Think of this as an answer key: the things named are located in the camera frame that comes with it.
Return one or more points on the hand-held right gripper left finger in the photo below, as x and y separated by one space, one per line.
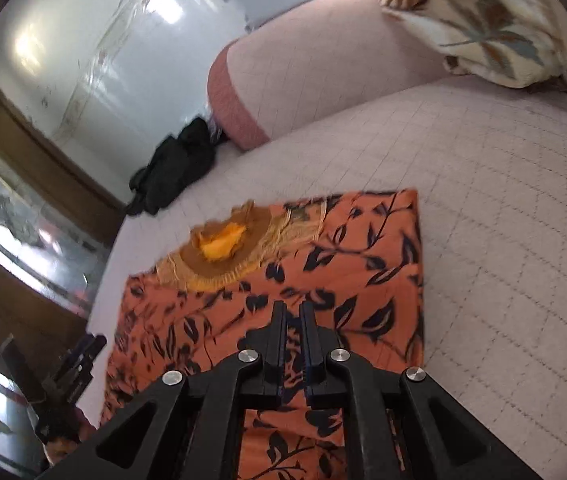
279 360

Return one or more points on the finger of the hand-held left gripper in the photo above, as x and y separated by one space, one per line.
76 380
91 345

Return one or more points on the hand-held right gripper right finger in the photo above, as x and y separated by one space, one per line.
307 360

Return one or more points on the orange black floral garment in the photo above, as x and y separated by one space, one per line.
353 260

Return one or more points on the crumpled black cloth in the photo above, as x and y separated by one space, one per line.
173 170

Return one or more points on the pink quilted bolster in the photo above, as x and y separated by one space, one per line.
313 60

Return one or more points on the cream floral fleece blanket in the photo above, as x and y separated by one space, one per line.
488 25

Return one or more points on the wooden door frame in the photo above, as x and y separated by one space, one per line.
38 145

